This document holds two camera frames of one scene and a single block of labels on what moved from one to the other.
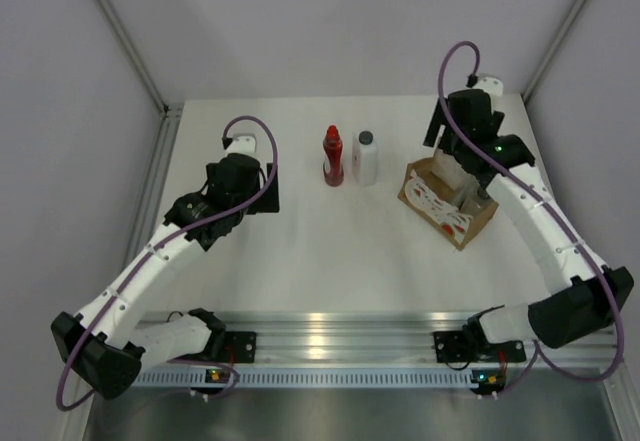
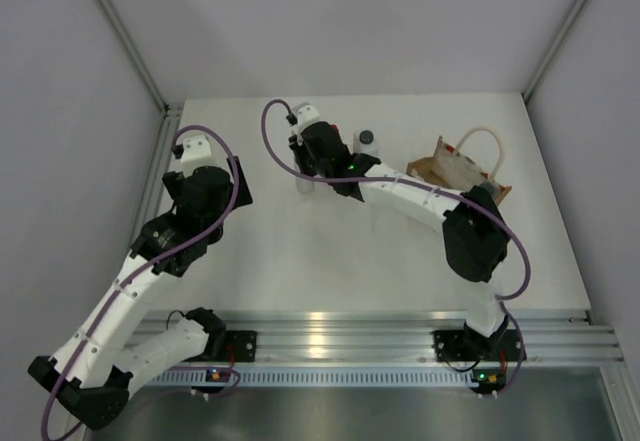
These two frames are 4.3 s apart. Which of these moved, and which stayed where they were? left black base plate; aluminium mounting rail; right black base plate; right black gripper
Moved: right black gripper
Stayed: right black base plate; left black base plate; aluminium mounting rail
